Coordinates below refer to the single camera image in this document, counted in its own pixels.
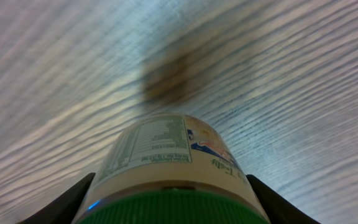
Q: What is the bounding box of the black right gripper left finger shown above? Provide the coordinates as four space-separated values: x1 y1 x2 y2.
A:
19 172 95 224

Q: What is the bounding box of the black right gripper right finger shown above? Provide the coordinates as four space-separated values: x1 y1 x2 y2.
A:
246 174 319 224

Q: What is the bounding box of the green lid white jar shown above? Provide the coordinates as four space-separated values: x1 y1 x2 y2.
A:
74 113 270 223

